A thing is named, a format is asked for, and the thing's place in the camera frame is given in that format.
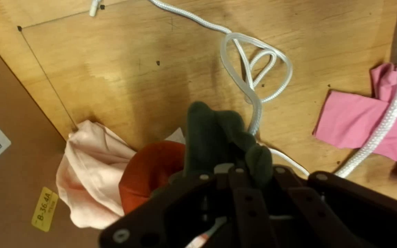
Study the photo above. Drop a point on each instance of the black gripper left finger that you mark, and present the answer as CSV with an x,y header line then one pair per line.
x,y
175,210

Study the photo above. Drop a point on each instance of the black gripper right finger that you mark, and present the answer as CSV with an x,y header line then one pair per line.
x,y
344,210

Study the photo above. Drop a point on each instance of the orange white object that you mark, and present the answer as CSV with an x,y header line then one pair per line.
x,y
151,169

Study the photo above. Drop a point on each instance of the pink cloth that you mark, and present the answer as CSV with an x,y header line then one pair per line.
x,y
350,118

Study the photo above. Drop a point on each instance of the peach cloth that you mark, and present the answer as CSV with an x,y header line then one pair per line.
x,y
88,173

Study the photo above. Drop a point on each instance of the cardboard box with white label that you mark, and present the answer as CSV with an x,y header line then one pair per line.
x,y
5,193

